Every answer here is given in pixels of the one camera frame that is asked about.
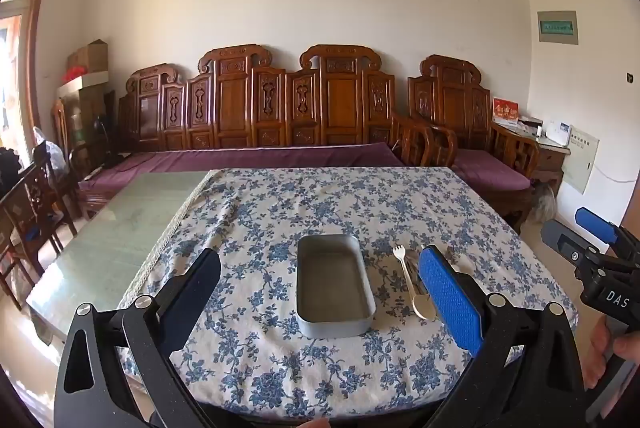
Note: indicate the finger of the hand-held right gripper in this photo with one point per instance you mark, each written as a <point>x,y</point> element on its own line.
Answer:
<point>562,240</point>
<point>595,225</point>

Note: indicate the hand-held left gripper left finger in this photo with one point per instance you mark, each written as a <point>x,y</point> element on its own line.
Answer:
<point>195,293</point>

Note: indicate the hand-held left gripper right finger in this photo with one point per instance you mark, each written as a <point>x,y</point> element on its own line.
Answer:
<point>450,303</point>

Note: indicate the metal fork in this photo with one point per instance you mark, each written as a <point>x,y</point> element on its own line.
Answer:
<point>415,270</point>

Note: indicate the beige plastic fork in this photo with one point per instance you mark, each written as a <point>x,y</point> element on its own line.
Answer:
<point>400,253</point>

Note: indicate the rectangular metal tin box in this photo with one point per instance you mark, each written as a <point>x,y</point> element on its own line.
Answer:
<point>330,280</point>

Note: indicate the person's right hand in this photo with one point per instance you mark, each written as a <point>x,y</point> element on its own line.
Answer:
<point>595,358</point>

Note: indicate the grey fluffy duster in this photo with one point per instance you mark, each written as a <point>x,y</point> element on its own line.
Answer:
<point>544,203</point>

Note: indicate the wooden side table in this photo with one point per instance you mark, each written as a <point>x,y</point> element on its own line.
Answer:
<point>550,157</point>

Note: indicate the white desk phone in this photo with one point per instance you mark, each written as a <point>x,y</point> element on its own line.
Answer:
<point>557,132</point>

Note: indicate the purple armchair cushion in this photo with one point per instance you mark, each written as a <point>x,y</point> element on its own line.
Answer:
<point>490,170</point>

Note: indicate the blue floral tablecloth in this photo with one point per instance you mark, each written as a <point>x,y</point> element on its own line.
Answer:
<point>300,198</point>

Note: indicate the red gift box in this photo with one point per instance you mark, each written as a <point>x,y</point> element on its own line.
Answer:
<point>506,110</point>

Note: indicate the long purple sofa cushion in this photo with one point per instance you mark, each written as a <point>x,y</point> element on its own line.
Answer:
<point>250,157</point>

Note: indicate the wooden dining chair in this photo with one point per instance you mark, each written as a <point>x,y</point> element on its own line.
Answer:
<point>57,193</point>
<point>25,218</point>

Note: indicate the carved wooden armchair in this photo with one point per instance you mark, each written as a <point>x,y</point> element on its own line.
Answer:
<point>455,102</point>

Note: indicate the black desk lamp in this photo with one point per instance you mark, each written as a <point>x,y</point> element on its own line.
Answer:
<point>101,132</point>

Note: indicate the carved wooden sofa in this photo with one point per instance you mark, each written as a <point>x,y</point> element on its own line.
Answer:
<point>235,107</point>

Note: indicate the clear plastic bag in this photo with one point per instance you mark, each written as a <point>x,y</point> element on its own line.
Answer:
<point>50,152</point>

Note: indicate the large green-print carton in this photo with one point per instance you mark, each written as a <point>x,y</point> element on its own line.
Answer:
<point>87,117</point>

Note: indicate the stacked cardboard boxes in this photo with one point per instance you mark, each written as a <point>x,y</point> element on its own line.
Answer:
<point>87,83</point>

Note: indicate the red flowers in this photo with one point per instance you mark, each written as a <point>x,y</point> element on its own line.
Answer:
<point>76,72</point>

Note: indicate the brown cardboard box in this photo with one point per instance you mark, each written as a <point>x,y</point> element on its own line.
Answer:
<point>90,55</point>

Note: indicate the white wall cabinet door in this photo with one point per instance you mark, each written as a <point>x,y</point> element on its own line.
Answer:
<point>580,157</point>

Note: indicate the wooden door frame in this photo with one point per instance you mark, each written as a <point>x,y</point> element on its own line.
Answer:
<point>35,32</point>

